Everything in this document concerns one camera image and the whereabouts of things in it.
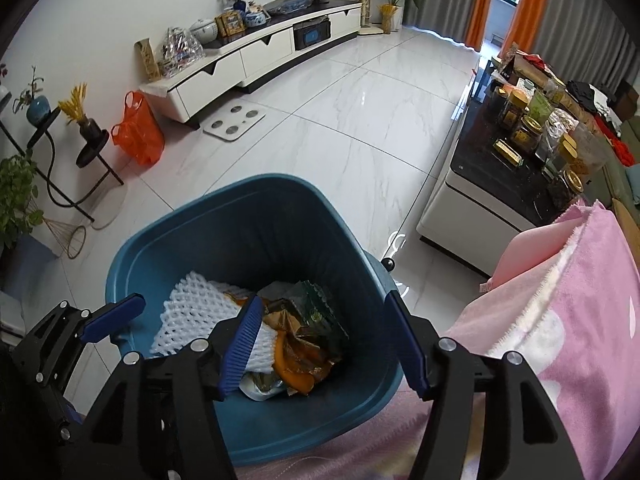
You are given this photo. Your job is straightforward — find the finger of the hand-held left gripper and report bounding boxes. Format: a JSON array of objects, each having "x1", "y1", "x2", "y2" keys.
[
  {"x1": 10, "y1": 293, "x2": 147, "y2": 401},
  {"x1": 30, "y1": 367, "x2": 96, "y2": 443}
]

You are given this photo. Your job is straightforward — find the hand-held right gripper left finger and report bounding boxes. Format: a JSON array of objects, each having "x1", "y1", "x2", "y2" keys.
[{"x1": 47, "y1": 294, "x2": 264, "y2": 480}]

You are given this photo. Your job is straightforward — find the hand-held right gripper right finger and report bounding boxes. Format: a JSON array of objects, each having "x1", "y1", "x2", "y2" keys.
[{"x1": 385, "y1": 290, "x2": 586, "y2": 480}]

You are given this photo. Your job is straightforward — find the green and white plastic wrapper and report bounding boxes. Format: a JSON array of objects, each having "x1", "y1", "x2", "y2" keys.
[{"x1": 239, "y1": 372, "x2": 288, "y2": 401}]

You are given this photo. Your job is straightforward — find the orange peel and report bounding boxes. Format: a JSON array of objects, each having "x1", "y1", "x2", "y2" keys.
[{"x1": 272, "y1": 327, "x2": 346, "y2": 396}]

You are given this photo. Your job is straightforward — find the white foam fruit net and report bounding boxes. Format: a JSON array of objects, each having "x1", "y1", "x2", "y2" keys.
[{"x1": 149, "y1": 271, "x2": 281, "y2": 375}]

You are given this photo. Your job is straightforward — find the dark green snack packet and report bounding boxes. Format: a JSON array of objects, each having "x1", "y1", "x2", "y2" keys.
[{"x1": 292, "y1": 281, "x2": 351, "y2": 348}]

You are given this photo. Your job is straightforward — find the teal plastic trash bin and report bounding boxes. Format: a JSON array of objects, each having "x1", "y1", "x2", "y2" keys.
[{"x1": 105, "y1": 174, "x2": 405, "y2": 467}]

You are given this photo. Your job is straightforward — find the leafy green potted plant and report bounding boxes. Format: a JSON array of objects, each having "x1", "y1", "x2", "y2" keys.
[{"x1": 0, "y1": 152, "x2": 43, "y2": 251}]

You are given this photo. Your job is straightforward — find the black-topped coffee table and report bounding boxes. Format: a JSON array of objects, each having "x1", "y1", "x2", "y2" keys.
[{"x1": 417, "y1": 57, "x2": 621, "y2": 276}]

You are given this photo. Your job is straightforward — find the black metal plant stand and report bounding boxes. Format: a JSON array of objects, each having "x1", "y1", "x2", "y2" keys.
[{"x1": 0, "y1": 110, "x2": 126, "y2": 221}]

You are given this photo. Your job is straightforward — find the orange plastic bag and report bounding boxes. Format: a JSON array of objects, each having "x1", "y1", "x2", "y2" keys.
[{"x1": 111, "y1": 91, "x2": 166, "y2": 166}]

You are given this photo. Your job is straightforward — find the pink floral tablecloth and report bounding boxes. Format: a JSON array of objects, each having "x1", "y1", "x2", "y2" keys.
[{"x1": 235, "y1": 200, "x2": 640, "y2": 480}]

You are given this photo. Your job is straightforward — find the black vase with yellow wheat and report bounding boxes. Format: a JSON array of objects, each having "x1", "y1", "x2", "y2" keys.
[{"x1": 58, "y1": 84, "x2": 108, "y2": 141}]

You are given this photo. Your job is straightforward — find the blue pot with plant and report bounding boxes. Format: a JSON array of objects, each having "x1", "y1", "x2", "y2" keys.
[{"x1": 12, "y1": 66, "x2": 51, "y2": 126}]

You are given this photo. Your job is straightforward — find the white bathroom scale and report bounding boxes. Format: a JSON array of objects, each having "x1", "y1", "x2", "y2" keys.
[{"x1": 202, "y1": 101, "x2": 268, "y2": 143}]

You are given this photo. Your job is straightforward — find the cluster of glass jars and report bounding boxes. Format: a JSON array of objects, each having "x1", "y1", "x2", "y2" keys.
[{"x1": 487, "y1": 80, "x2": 608, "y2": 201}]

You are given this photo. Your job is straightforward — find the tall tan box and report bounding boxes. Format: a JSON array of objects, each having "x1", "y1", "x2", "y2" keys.
[{"x1": 134, "y1": 39, "x2": 162, "y2": 82}]

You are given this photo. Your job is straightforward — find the green sofa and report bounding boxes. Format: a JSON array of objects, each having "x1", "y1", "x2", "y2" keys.
[{"x1": 602, "y1": 115, "x2": 640, "y2": 211}]

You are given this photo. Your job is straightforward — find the shiny wrapped gift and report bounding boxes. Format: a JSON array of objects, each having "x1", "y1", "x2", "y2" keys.
[{"x1": 159, "y1": 27, "x2": 205, "y2": 78}]

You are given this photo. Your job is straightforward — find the white TV cabinet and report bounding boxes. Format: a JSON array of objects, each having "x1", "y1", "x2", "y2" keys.
[{"x1": 139, "y1": 0, "x2": 363, "y2": 123}]

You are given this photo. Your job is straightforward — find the red cloth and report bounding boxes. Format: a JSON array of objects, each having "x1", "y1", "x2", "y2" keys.
[{"x1": 597, "y1": 120, "x2": 636, "y2": 163}]

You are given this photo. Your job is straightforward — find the white lidded pot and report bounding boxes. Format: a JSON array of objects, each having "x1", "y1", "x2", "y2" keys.
[{"x1": 190, "y1": 17, "x2": 218, "y2": 43}]

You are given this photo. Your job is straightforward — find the black clothes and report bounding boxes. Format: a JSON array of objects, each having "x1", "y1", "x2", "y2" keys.
[{"x1": 567, "y1": 80, "x2": 608, "y2": 106}]

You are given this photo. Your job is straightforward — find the black device in cabinet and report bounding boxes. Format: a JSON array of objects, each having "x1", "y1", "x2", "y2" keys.
[{"x1": 292, "y1": 20, "x2": 332, "y2": 51}]

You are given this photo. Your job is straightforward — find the blue and white porcelain jar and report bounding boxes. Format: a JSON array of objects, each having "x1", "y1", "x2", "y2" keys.
[{"x1": 244, "y1": 2, "x2": 268, "y2": 28}]

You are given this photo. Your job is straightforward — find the blue denim bundle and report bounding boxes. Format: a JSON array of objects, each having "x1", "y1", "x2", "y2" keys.
[{"x1": 264, "y1": 0, "x2": 316, "y2": 15}]

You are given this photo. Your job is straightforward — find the gold wire basket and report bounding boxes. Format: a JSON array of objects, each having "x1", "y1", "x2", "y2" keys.
[{"x1": 45, "y1": 217, "x2": 88, "y2": 261}]

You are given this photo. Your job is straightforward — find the gold picture frame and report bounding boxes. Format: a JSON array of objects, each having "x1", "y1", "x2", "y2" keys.
[{"x1": 215, "y1": 10, "x2": 247, "y2": 38}]

